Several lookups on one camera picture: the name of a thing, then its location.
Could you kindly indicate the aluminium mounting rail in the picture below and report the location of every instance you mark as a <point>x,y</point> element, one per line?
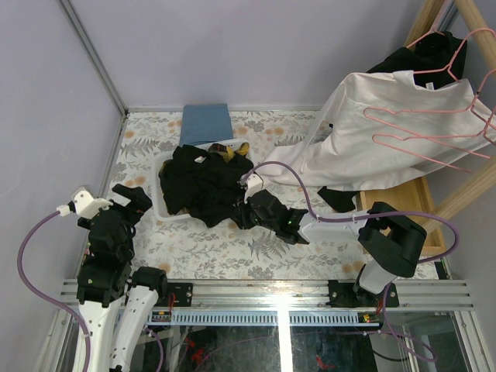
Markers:
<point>413,295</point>

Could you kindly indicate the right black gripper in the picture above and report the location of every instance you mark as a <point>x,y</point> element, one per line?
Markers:
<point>240,215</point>

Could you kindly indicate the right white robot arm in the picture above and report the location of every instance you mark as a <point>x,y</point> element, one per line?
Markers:
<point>394,242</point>

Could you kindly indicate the pink hanger front black shirt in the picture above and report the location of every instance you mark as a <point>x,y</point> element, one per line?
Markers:
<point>484,132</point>

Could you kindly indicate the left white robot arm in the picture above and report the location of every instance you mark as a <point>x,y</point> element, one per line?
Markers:
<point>114,301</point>

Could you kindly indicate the pink wire hanger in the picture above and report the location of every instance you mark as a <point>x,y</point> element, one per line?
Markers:
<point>427,156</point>

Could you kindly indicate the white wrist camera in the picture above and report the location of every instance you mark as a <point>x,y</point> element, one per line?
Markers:
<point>250,185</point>
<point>84,204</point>

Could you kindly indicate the aluminium corner frame post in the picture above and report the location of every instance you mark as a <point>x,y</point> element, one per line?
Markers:
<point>95,60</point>

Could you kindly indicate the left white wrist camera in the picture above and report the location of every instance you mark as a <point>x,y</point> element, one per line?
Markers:
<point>84,204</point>

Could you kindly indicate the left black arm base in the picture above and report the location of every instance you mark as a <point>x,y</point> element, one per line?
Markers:
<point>179,295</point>

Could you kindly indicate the grey slotted cable duct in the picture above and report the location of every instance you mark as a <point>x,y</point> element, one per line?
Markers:
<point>184,317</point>

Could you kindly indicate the yellow plaid shirt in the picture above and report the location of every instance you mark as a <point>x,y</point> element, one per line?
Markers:
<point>227,153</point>

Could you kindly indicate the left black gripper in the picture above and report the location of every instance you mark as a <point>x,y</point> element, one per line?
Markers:
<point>129,198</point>

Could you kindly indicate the white shirt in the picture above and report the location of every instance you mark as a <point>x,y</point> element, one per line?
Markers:
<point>380,130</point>

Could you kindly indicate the white plastic basket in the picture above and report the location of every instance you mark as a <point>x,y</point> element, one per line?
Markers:
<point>159,205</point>

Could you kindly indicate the folded blue cloth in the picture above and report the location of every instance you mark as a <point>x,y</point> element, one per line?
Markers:
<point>205,124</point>

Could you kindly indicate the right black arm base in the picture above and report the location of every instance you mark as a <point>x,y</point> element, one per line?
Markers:
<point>346,294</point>

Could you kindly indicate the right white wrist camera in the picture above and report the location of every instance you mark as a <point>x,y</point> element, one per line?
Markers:
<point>250,185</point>

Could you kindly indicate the pink hanger of white shirt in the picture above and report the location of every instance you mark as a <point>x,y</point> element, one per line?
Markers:
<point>485,39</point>

